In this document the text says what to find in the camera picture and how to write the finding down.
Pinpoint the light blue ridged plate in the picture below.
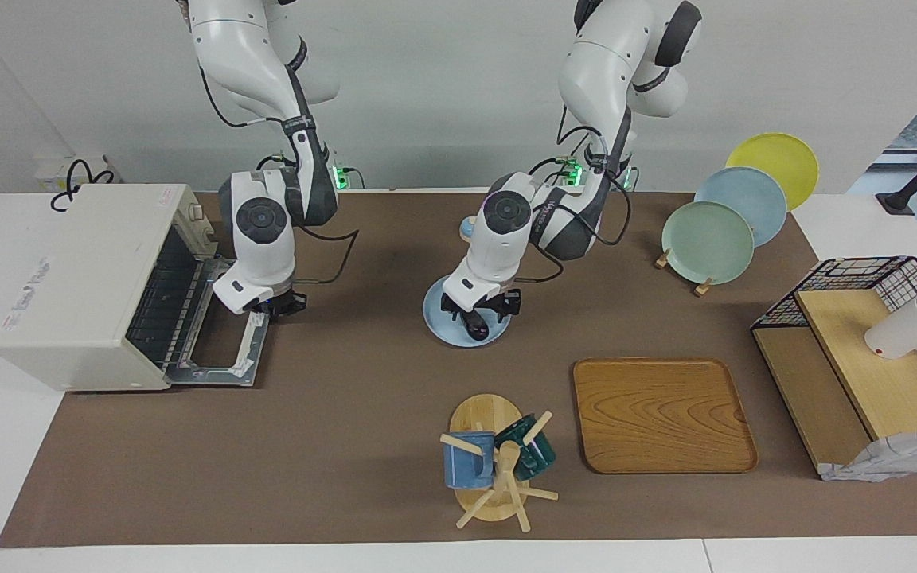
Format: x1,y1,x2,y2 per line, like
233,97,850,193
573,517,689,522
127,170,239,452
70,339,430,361
423,280,513,348

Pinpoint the dark purple eggplant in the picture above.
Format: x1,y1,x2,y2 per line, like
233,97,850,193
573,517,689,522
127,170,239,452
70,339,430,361
458,308,493,343

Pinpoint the toaster oven glass door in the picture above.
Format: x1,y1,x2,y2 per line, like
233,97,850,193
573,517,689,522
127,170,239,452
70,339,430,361
166,256,271,388

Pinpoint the white toaster oven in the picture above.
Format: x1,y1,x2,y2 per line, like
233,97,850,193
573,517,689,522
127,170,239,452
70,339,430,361
0,183,220,392

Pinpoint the wooden mug tree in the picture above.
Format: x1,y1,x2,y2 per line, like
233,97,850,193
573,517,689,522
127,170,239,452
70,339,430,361
439,393,560,532

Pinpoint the dark green mug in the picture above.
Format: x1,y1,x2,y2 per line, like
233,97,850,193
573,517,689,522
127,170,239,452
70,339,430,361
494,414,557,482

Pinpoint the brown table mat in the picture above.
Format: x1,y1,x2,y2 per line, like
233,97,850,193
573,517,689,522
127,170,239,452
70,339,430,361
0,189,917,548

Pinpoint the blue mug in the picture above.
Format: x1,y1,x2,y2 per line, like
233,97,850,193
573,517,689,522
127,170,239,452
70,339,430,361
443,431,498,490

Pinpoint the wooden tray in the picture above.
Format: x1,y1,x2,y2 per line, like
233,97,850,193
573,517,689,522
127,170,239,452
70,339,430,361
572,357,759,475

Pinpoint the wooden plate rack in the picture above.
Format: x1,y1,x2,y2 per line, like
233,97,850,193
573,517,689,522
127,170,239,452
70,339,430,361
655,248,716,298

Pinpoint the pale green plate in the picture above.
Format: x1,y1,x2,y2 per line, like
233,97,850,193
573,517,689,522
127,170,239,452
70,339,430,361
661,201,755,285

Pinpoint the white power strip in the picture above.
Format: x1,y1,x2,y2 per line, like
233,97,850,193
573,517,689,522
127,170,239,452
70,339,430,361
35,154,117,193

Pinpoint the yellow plate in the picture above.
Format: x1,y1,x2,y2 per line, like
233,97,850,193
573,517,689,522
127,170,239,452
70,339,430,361
725,132,820,212

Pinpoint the white cup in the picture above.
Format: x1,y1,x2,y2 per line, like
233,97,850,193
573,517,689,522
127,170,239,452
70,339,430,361
864,296,917,360

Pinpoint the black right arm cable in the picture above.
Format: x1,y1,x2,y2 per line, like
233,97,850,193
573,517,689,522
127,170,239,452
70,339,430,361
198,64,361,287

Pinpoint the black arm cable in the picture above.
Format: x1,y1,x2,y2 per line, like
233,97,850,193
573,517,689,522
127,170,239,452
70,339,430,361
518,103,634,284
198,64,361,287

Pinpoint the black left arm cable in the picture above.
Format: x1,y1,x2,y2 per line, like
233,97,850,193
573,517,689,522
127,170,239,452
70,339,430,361
518,103,634,284

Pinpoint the black oven power cord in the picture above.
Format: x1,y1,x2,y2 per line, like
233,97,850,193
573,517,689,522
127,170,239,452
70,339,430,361
50,159,115,212

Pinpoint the wire and wood shelf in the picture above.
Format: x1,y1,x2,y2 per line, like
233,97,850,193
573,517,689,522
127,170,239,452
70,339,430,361
751,256,917,483

